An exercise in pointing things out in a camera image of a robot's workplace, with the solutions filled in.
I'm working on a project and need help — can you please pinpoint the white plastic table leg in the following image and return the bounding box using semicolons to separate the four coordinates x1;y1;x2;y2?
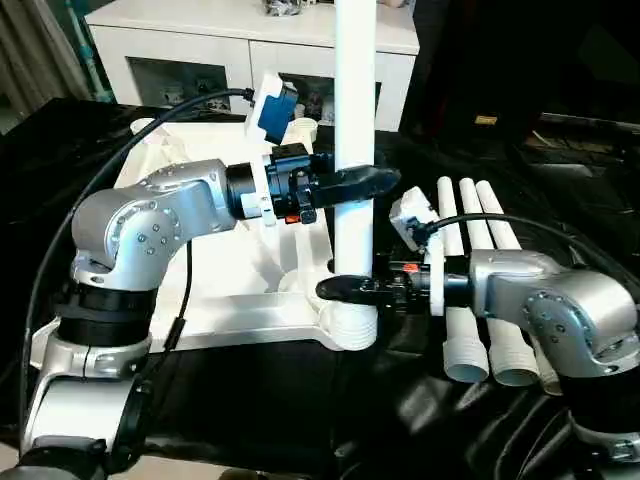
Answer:
474;180;565;397
327;0;380;351
458;177;540;390
435;175;490;385

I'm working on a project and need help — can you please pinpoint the white plastic table top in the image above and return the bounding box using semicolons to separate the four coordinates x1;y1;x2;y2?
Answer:
114;117;380;352

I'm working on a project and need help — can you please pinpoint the black work mat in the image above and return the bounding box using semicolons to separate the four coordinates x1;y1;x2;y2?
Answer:
0;97;640;480

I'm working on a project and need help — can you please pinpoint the white glass-door cabinet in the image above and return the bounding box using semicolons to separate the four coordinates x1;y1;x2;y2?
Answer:
84;0;420;134

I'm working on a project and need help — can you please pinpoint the dark item on cabinet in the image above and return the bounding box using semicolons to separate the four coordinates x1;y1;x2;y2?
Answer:
261;0;302;17

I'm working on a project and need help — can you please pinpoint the grey curtain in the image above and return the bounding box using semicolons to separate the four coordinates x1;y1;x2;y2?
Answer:
0;0;109;134

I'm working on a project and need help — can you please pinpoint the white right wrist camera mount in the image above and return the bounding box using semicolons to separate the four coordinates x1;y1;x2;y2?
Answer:
390;185;447;318

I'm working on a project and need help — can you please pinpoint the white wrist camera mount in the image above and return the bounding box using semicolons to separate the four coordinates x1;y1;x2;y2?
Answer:
390;185;447;318
238;71;302;229

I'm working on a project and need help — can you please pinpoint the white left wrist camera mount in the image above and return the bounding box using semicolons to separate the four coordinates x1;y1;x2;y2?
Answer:
238;71;302;229

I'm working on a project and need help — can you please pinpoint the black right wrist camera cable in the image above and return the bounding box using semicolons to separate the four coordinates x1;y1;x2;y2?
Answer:
423;213;640;282

